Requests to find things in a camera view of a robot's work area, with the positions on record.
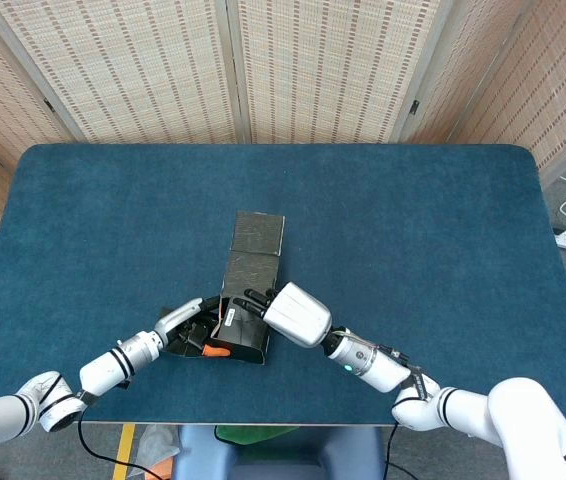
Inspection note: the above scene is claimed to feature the green cloth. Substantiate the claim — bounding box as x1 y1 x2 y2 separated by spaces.
214 424 300 446

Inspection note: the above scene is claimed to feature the small orange object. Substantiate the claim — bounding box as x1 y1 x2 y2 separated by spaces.
150 457 177 480

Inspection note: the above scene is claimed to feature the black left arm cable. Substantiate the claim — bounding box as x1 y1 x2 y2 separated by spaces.
76 389 167 480

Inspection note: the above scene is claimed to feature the blue felt table mat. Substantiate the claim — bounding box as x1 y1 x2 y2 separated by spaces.
0 143 566 427

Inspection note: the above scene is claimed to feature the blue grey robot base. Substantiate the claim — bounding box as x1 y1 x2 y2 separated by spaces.
170 424 385 480

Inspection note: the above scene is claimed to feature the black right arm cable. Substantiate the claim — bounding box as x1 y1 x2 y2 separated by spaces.
381 422 417 480

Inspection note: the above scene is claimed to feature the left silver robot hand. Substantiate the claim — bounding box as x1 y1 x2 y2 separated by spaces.
154 297 229 360

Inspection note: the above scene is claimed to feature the grey cloth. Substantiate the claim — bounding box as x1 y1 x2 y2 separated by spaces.
135 424 182 474

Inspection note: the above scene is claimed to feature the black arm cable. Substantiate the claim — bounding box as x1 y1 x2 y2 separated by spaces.
381 422 417 480
76 389 167 480

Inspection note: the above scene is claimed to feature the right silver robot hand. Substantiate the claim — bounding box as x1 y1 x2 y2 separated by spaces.
243 281 333 349

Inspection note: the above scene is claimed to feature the black cardboard folding box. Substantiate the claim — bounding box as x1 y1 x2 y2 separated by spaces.
160 210 285 367

